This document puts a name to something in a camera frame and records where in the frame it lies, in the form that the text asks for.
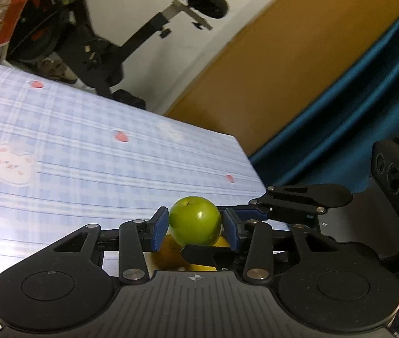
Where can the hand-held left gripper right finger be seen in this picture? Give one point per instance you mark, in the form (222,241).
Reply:
(230,230)

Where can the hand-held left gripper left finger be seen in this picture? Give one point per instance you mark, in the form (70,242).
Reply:
(160,229)

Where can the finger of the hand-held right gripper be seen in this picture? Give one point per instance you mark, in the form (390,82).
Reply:
(203,253)
(301,199)

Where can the small green lime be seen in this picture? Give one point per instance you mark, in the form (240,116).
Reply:
(195,221)

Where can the blue curtain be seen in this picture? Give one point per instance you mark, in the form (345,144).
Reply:
(344,130)

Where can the wooden door panel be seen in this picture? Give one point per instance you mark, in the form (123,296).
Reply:
(273,70)

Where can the black exercise bike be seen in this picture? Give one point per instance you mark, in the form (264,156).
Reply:
(108,56)

